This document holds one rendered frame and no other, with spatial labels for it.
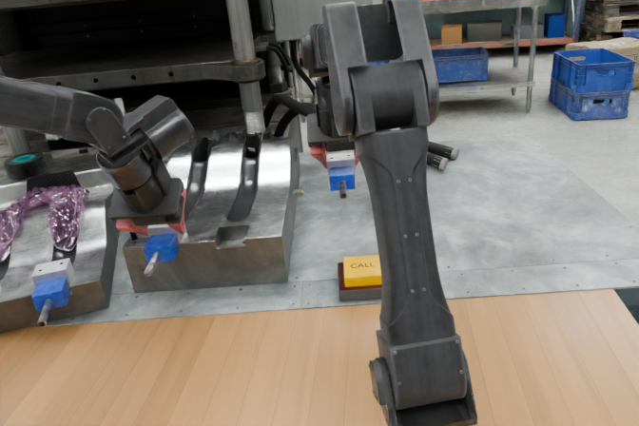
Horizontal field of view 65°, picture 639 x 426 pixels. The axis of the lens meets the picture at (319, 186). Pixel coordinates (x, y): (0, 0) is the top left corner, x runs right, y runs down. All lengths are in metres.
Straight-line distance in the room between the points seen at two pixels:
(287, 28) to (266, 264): 0.91
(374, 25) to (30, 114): 0.39
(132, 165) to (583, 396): 0.62
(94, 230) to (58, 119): 0.39
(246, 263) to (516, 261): 0.45
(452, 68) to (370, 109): 4.01
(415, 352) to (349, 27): 0.30
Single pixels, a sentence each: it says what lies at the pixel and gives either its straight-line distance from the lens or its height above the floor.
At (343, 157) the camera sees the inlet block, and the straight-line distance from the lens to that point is 0.90.
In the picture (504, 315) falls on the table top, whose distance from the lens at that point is 0.79.
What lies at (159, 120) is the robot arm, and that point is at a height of 1.11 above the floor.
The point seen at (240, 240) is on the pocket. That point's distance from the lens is 0.88.
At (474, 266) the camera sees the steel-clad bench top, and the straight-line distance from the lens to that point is 0.89.
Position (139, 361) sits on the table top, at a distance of 0.79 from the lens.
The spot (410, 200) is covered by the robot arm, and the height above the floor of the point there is 1.08.
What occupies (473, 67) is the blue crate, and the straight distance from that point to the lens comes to 4.49.
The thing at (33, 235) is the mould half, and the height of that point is 0.88.
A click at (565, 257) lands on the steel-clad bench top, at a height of 0.80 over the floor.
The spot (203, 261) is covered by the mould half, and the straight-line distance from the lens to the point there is 0.86.
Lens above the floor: 1.28
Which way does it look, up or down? 24 degrees down
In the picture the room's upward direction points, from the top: 6 degrees counter-clockwise
